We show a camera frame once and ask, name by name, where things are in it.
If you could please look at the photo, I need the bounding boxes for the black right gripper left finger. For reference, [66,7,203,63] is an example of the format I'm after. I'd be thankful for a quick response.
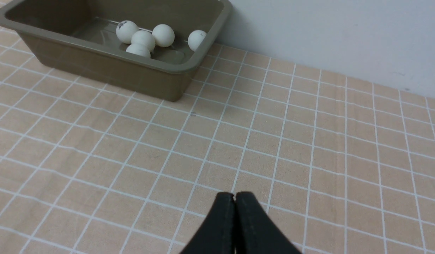
[181,192,236,254]

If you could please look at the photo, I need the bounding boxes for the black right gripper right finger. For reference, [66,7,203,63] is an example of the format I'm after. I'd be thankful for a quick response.
[235,192,301,254]

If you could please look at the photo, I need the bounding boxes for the white ping-pong ball with logo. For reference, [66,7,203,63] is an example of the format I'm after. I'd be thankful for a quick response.
[116,20,139,44]

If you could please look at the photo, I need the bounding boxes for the checkered orange tablecloth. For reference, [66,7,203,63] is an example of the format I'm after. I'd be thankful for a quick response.
[0,0,435,254]

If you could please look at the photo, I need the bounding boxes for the olive green plastic bin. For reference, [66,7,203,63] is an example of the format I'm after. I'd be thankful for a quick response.
[0,0,233,102]

